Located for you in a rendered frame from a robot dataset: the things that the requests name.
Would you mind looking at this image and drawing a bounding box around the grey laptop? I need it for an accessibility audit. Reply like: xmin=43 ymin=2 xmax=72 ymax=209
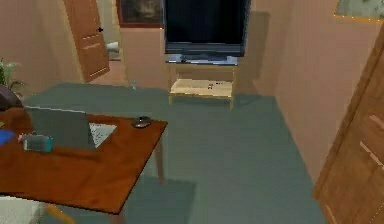
xmin=25 ymin=105 xmax=118 ymax=151

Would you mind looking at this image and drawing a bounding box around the light wooden television stand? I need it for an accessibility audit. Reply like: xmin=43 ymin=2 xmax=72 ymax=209
xmin=166 ymin=61 xmax=238 ymax=111

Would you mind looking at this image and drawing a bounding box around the black computer mouse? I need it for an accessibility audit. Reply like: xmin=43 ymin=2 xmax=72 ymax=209
xmin=131 ymin=116 xmax=153 ymax=129

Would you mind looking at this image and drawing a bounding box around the black television set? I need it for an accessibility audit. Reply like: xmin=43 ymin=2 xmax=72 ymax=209
xmin=163 ymin=0 xmax=252 ymax=66

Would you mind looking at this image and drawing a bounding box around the white toilet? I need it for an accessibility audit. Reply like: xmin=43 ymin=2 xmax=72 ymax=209
xmin=105 ymin=40 xmax=121 ymax=54

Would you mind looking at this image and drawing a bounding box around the brown wooden table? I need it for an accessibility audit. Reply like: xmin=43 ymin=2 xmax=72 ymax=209
xmin=0 ymin=107 xmax=169 ymax=224

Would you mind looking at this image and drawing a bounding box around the dark framed picture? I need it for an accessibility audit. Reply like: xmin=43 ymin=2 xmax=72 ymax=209
xmin=115 ymin=0 xmax=165 ymax=29

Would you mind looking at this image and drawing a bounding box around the brown wooden room door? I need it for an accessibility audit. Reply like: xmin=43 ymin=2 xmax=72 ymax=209
xmin=63 ymin=0 xmax=111 ymax=84
xmin=312 ymin=31 xmax=384 ymax=224

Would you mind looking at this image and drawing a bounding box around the teal box with pink cap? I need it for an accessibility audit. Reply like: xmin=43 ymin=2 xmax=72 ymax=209
xmin=17 ymin=132 xmax=55 ymax=154

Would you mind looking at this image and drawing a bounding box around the green house plant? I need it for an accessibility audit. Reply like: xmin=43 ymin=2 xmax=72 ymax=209
xmin=0 ymin=58 xmax=28 ymax=98

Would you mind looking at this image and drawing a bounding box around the blue flat object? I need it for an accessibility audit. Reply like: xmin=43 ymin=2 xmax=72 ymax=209
xmin=0 ymin=129 xmax=16 ymax=147

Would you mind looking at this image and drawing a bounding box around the gold framed picture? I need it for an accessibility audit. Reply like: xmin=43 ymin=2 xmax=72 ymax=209
xmin=333 ymin=0 xmax=384 ymax=25

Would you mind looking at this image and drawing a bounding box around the white chair with wooden frame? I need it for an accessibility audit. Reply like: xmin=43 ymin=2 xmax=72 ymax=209
xmin=0 ymin=195 xmax=76 ymax=224

